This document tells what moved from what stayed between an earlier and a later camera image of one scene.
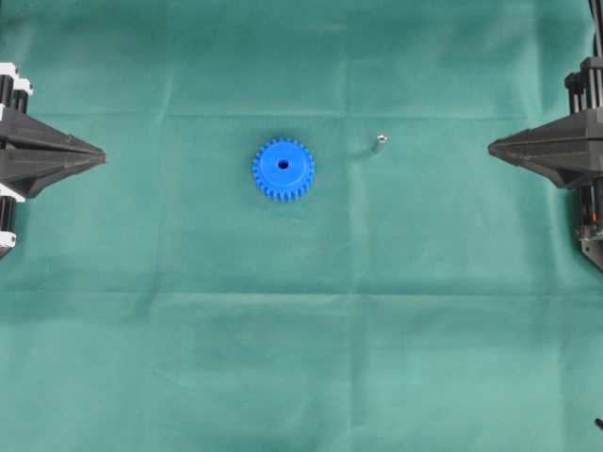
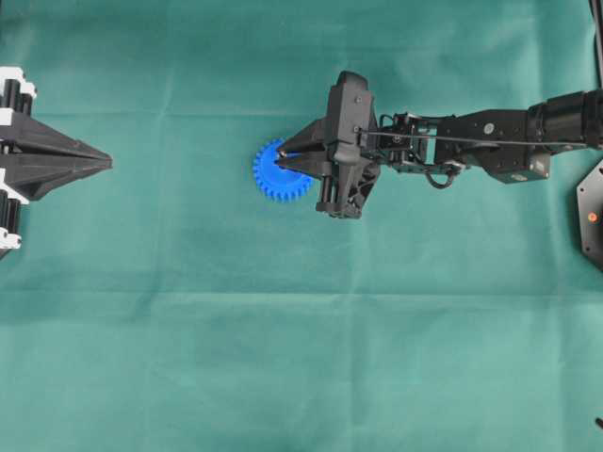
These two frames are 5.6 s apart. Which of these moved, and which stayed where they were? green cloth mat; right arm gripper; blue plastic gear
Moved: right arm gripper
Stayed: green cloth mat; blue plastic gear
